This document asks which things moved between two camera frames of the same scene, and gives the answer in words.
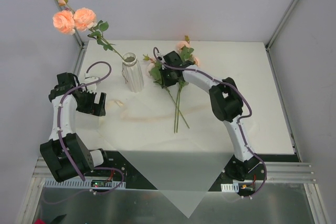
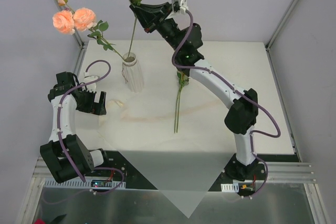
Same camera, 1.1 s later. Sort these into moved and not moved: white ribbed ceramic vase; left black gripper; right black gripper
Moved: right black gripper
Not moved: left black gripper; white ribbed ceramic vase
